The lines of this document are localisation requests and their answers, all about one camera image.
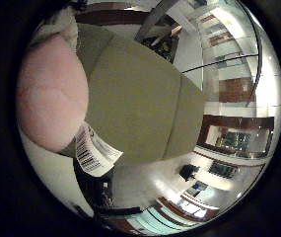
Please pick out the pink round plush toy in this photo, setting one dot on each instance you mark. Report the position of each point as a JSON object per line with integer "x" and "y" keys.
{"x": 51, "y": 95}

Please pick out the brown wooden framed window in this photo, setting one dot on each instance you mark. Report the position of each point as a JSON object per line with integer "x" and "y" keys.
{"x": 209, "y": 123}

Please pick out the small black stool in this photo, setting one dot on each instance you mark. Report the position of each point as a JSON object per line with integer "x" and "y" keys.
{"x": 188, "y": 171}

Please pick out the black chair with teal stripes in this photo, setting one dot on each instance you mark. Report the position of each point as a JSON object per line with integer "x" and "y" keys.
{"x": 94, "y": 191}

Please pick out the grey metal beam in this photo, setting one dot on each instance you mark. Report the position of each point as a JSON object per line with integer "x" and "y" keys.
{"x": 153, "y": 16}

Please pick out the dark brown wooden ledge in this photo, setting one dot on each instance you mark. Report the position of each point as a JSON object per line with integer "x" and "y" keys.
{"x": 113, "y": 16}

